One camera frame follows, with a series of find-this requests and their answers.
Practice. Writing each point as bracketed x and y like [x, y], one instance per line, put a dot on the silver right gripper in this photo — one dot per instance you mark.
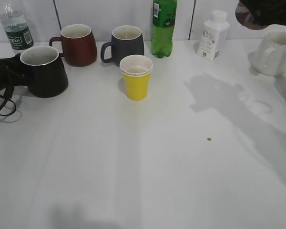
[281, 12]

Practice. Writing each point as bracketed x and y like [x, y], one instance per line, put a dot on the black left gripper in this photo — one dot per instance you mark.
[12, 73]

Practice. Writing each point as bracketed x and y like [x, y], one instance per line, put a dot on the brown drink bottle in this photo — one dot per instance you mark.
[244, 16]

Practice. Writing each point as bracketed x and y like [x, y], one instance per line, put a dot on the black ceramic mug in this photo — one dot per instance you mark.
[44, 71]

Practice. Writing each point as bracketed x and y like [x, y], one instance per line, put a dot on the yellow paper cup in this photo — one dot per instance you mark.
[136, 70]

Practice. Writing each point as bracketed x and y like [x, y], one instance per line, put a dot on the clear water bottle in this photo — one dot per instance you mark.
[15, 25]

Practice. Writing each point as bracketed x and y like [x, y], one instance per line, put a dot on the white ceramic mug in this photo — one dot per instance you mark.
[270, 56]

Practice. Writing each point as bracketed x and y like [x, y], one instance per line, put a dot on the white carton bottle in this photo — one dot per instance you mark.
[213, 35]

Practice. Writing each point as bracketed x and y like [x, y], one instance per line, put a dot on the red ceramic mug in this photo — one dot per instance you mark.
[78, 45]

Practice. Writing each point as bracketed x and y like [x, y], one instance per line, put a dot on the green soda bottle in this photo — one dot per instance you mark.
[164, 14]

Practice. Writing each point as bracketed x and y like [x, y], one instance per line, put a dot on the grey ceramic mug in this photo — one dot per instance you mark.
[125, 40]

